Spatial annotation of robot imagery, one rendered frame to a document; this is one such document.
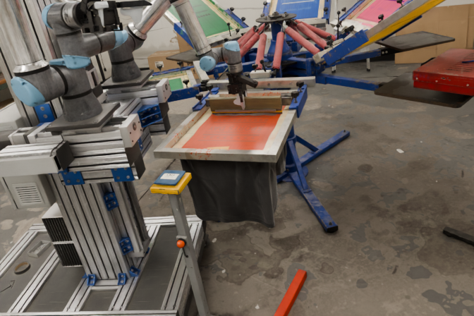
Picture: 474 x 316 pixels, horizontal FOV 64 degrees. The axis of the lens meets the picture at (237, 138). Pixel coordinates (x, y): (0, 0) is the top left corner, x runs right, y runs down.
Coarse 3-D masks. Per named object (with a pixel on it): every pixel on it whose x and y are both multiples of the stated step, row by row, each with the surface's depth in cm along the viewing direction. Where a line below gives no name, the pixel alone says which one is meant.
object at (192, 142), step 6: (210, 120) 211; (204, 126) 204; (198, 132) 198; (204, 132) 197; (192, 138) 192; (198, 138) 191; (186, 144) 187; (192, 144) 186; (198, 144) 185; (204, 144) 184; (210, 144) 183; (216, 144) 182; (222, 144) 182
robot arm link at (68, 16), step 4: (68, 4) 107; (72, 4) 106; (64, 8) 107; (68, 8) 106; (72, 8) 106; (64, 12) 107; (68, 12) 106; (72, 12) 106; (64, 16) 107; (68, 16) 107; (72, 16) 106; (64, 20) 109; (68, 20) 108; (72, 20) 107; (68, 24) 109; (72, 24) 108; (76, 24) 108; (76, 28) 112
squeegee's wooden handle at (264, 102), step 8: (264, 96) 204; (272, 96) 202; (280, 96) 200; (216, 104) 213; (224, 104) 211; (232, 104) 210; (248, 104) 207; (256, 104) 205; (264, 104) 204; (272, 104) 202; (280, 104) 201
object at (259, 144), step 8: (272, 120) 199; (264, 128) 191; (272, 128) 189; (264, 136) 183; (224, 144) 181; (232, 144) 180; (240, 144) 179; (248, 144) 178; (256, 144) 177; (264, 144) 175
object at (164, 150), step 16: (224, 96) 237; (256, 96) 231; (288, 112) 195; (176, 128) 197; (288, 128) 181; (160, 144) 183; (272, 144) 166; (224, 160) 167; (240, 160) 164; (256, 160) 161; (272, 160) 159
